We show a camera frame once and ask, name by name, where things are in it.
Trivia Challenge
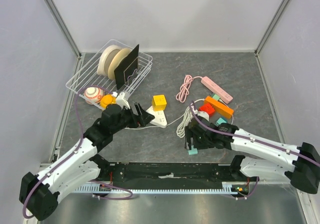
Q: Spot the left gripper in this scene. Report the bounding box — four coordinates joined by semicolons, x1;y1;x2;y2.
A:
111;102;155;134

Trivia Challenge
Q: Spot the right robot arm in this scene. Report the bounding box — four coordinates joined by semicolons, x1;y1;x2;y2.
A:
184;119;320;194

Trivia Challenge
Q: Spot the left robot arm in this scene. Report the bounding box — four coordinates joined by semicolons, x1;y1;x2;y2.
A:
19;103;155;220

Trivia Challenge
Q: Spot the yellow cube plug adapter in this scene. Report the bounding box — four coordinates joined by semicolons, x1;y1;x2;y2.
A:
151;95;167;111

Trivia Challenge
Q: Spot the teal plug adapter front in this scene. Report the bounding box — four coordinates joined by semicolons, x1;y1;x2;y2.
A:
188;146;198;156

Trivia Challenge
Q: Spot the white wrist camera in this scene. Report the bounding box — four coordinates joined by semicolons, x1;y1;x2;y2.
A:
111;91;130;109
191;105;210;121

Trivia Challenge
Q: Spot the red cube plug adapter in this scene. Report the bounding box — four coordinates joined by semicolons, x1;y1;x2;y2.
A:
199;103;215;117

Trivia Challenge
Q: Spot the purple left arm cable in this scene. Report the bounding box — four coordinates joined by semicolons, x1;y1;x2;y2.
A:
22;87;133;218

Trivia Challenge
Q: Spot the beige round plate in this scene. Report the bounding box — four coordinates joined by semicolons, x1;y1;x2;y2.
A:
107;48;131;80

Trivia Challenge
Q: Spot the white coiled power cord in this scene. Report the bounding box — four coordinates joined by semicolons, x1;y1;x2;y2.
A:
122;98;235;139

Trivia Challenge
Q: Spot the black square board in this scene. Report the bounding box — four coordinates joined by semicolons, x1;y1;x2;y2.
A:
114;44;140;90

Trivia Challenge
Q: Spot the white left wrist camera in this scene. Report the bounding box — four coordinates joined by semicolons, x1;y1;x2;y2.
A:
111;91;130;109

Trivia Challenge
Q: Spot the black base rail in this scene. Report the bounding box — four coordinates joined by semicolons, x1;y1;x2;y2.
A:
97;162;248;189

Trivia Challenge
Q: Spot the pink power strip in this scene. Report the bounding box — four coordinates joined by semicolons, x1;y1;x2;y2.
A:
201;76;233;104

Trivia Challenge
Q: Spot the white wire dish rack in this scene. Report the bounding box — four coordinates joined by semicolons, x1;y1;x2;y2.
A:
66;39;153;110

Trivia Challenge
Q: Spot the teal plug adapter right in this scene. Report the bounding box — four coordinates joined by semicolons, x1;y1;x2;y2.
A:
215;117;227;126

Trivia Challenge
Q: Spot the orange power strip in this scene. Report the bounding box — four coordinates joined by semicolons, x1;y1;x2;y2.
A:
204;96;234;119

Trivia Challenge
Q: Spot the teal plug adapter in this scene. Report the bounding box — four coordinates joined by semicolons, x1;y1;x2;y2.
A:
215;117;227;126
188;146;198;156

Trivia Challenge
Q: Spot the green plug adapter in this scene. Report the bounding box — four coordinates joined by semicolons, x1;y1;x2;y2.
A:
212;94;220;101

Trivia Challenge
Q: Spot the white orange striped ball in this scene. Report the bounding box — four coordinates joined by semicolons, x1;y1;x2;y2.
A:
84;87;105;105

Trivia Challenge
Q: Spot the slotted cable duct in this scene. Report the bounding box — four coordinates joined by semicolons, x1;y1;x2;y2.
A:
73;182;238;195

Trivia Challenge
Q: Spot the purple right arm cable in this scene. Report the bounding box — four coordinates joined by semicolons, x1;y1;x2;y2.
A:
189;101;320;201

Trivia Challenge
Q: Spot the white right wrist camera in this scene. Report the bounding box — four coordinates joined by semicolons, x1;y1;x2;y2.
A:
191;105;210;121

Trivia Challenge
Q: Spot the pink coiled cord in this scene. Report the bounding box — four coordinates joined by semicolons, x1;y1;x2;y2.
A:
175;74;205;102

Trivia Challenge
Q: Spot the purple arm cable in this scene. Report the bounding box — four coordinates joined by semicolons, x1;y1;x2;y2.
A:
22;87;133;218
189;101;320;201

